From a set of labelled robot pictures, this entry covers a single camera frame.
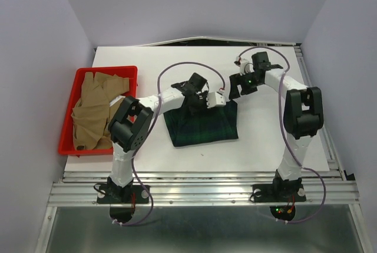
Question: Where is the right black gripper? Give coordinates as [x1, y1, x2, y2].
[227, 70, 262, 99]

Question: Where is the green plaid pleated skirt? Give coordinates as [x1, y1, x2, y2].
[164, 101, 239, 147]

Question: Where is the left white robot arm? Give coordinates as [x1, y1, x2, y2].
[102, 73, 208, 202]

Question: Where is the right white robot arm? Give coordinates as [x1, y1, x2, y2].
[229, 51, 324, 203]

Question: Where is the tan beige skirt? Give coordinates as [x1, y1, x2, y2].
[71, 72, 130, 150]

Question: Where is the red plastic bin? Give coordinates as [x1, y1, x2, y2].
[58, 65, 138, 157]

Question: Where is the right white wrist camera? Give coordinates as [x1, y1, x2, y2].
[234, 57, 253, 75]

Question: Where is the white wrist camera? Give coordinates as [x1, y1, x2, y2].
[234, 57, 253, 75]
[206, 92, 226, 109]

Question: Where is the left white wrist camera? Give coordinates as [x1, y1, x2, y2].
[206, 92, 226, 109]

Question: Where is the aluminium right side rail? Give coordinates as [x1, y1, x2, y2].
[293, 42, 357, 182]

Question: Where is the aluminium rail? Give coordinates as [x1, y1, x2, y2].
[293, 42, 357, 182]
[48, 170, 359, 207]

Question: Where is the aluminium front rail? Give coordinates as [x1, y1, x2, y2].
[48, 170, 359, 207]

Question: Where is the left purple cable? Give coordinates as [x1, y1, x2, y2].
[111, 61, 227, 226]

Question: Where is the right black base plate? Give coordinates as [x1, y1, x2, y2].
[249, 184, 307, 222]

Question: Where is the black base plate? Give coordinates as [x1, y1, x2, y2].
[249, 184, 307, 222]
[93, 183, 154, 227]

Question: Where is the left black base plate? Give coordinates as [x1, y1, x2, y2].
[93, 183, 154, 227]

